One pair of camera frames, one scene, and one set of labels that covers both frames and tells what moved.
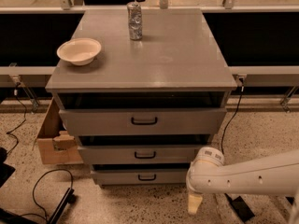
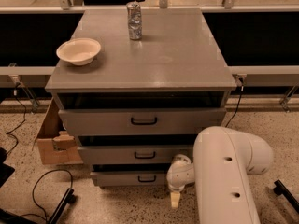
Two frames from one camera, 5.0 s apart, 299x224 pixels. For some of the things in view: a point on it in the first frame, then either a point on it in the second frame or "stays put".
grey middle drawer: (139, 155) stays put
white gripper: (191, 186) -> (177, 175)
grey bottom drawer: (140, 176) stays put
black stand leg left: (7, 217) stays put
